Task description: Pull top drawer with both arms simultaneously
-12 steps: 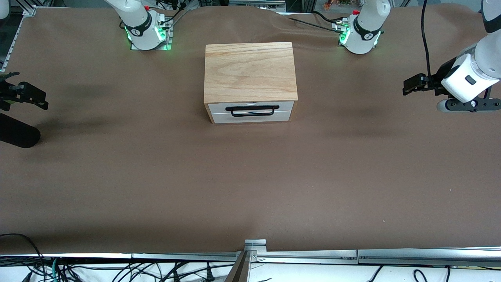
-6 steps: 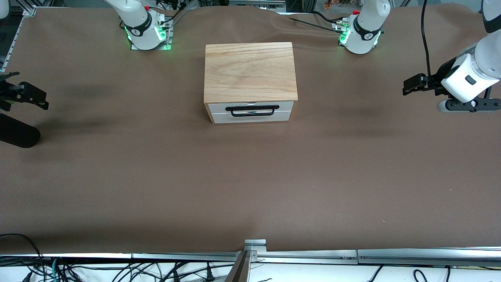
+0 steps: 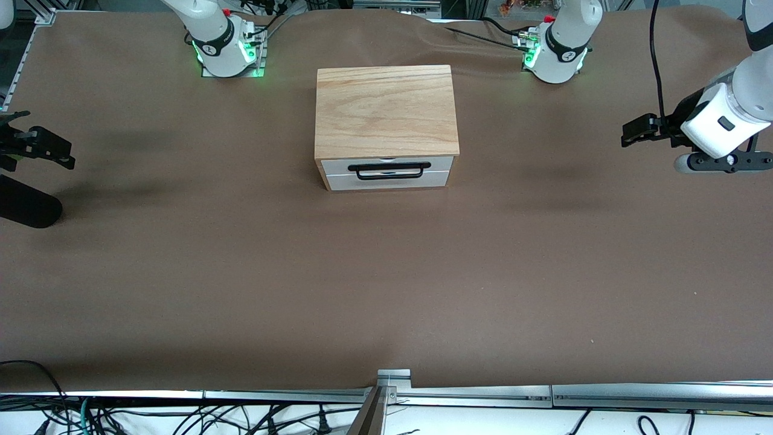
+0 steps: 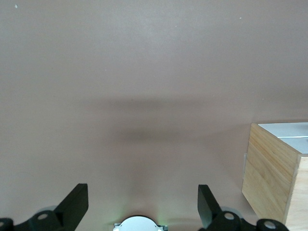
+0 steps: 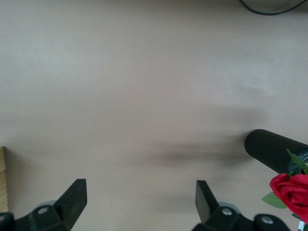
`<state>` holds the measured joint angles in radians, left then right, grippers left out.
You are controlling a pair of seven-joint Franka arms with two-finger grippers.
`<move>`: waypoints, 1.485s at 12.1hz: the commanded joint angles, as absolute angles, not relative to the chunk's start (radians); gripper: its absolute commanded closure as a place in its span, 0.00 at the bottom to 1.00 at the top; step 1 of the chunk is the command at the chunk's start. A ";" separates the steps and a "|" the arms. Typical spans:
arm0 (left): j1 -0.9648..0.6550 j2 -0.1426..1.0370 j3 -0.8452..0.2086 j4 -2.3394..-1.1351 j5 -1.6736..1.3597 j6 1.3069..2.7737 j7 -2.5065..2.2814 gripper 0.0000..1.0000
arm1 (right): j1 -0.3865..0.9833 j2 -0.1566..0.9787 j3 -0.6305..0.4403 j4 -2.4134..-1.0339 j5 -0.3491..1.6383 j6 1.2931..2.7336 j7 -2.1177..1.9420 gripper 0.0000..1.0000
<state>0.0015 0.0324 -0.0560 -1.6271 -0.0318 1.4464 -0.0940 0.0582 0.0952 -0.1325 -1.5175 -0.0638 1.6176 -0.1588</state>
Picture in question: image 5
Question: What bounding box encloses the wooden drawer box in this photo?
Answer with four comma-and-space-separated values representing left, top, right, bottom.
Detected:
0, 145, 9, 214

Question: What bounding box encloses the black ribbed vase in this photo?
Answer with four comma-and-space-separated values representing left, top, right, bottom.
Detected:
244, 129, 308, 175

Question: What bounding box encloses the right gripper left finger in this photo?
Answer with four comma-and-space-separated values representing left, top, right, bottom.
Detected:
14, 179, 88, 231

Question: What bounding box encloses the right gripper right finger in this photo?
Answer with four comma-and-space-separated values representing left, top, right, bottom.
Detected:
192, 180, 256, 231

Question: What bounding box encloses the long black floor cable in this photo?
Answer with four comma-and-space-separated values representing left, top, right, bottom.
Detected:
238, 0, 308, 16

